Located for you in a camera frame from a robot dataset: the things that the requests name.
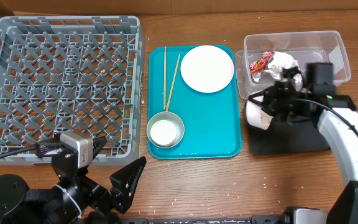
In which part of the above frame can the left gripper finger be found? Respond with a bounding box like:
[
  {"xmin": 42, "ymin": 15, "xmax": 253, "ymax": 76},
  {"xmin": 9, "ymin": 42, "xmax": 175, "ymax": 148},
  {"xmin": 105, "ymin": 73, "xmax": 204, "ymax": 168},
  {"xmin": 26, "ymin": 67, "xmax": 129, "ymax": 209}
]
[
  {"xmin": 109, "ymin": 156, "xmax": 147, "ymax": 214},
  {"xmin": 93, "ymin": 136, "xmax": 107, "ymax": 159}
]

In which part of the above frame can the small white bowl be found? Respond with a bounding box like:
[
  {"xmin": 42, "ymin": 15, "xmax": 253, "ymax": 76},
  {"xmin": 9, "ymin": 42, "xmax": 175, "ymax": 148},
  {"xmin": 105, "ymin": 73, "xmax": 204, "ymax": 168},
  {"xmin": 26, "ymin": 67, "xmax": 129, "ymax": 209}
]
[{"xmin": 245, "ymin": 98, "xmax": 273, "ymax": 130}]

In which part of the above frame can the red snack wrapper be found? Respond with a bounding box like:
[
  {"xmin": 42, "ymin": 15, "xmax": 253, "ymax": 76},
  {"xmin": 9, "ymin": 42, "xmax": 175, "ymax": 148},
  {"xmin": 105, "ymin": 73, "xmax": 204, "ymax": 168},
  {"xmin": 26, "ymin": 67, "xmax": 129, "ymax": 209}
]
[{"xmin": 249, "ymin": 52, "xmax": 275, "ymax": 83}]

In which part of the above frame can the white tissue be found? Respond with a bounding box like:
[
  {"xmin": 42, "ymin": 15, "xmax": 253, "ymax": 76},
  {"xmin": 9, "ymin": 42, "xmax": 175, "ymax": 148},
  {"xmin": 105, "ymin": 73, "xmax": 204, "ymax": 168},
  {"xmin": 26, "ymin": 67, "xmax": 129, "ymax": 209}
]
[{"xmin": 264, "ymin": 51, "xmax": 299, "ymax": 80}]

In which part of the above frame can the large white plate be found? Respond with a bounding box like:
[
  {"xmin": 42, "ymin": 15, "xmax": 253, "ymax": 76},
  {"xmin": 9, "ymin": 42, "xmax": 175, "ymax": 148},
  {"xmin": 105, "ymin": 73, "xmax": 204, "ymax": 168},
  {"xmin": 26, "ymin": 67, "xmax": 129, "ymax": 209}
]
[{"xmin": 180, "ymin": 45, "xmax": 234, "ymax": 93}]

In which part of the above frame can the grey metal bowl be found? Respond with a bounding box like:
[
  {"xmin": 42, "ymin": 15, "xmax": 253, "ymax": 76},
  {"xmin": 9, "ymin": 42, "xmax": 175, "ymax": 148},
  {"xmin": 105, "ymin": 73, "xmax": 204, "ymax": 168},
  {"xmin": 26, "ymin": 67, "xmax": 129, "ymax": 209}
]
[{"xmin": 147, "ymin": 111, "xmax": 185, "ymax": 148}]

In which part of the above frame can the wooden chopstick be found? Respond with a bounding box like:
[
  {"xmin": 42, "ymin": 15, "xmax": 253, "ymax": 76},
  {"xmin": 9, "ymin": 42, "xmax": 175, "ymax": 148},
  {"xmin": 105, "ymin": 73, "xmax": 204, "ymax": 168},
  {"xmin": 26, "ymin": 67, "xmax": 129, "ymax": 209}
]
[
  {"xmin": 165, "ymin": 54, "xmax": 181, "ymax": 111},
  {"xmin": 163, "ymin": 46, "xmax": 167, "ymax": 111}
]

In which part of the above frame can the small white cup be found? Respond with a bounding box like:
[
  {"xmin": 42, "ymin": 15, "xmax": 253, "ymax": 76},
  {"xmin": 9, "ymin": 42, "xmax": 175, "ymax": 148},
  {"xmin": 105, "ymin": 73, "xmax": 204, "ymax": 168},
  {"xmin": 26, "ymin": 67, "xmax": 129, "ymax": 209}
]
[{"xmin": 150, "ymin": 119, "xmax": 177, "ymax": 147}]

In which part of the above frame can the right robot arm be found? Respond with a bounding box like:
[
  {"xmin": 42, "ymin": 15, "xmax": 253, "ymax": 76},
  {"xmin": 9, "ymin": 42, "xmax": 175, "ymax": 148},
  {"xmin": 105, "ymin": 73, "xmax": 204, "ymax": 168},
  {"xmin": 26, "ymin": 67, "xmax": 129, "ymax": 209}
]
[{"xmin": 245, "ymin": 62, "xmax": 358, "ymax": 223}]

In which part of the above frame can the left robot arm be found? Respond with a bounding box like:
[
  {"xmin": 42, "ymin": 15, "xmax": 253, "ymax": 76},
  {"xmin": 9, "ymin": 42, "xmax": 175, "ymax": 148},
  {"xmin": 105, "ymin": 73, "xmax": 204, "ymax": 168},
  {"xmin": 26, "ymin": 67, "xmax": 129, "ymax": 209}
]
[{"xmin": 0, "ymin": 132, "xmax": 147, "ymax": 223}]

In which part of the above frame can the black plastic tray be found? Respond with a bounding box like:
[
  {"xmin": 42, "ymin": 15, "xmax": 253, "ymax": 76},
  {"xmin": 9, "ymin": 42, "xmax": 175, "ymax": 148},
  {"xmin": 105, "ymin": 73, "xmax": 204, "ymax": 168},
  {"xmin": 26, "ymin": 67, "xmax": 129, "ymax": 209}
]
[{"xmin": 244, "ymin": 93, "xmax": 339, "ymax": 156}]

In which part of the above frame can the clear plastic bin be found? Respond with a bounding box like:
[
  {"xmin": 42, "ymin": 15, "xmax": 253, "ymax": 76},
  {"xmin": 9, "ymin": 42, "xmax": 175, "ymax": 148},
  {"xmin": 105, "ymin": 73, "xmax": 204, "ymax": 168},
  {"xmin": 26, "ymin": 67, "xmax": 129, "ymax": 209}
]
[{"xmin": 236, "ymin": 30, "xmax": 351, "ymax": 99}]

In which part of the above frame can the grey plastic dish rack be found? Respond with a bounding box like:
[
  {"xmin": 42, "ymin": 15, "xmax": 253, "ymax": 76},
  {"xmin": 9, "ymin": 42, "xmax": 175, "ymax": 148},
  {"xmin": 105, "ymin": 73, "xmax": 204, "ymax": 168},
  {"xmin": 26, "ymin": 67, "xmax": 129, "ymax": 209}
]
[{"xmin": 0, "ymin": 16, "xmax": 145, "ymax": 166}]

